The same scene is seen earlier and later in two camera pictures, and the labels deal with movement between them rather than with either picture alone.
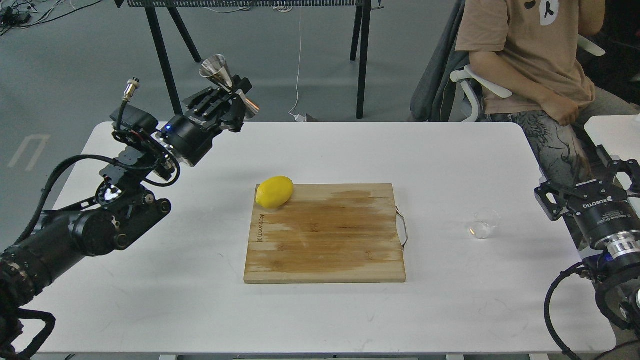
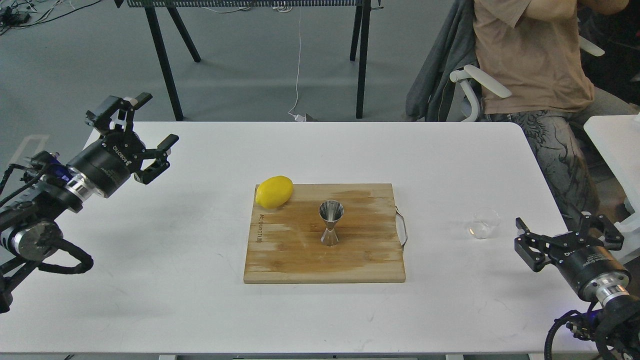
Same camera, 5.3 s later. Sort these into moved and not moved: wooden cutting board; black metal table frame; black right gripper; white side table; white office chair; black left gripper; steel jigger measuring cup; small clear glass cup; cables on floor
Moved: black left gripper; steel jigger measuring cup; black right gripper
Not moved: white office chair; black metal table frame; small clear glass cup; white side table; cables on floor; wooden cutting board
